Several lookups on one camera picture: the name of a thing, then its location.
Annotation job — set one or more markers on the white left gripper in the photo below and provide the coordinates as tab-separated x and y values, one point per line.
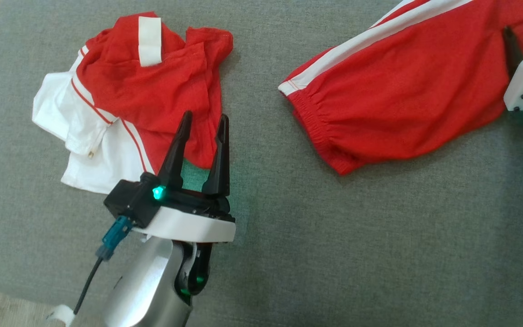
189	225

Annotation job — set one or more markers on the red and white jersey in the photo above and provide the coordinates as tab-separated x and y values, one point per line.
152	91

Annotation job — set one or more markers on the red shorts with white stripe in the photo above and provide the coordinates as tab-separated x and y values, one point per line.
402	91

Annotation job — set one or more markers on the large grey sofa seat cushion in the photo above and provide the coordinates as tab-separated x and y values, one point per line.
334	250

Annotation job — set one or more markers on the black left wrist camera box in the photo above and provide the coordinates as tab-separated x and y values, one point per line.
127	200

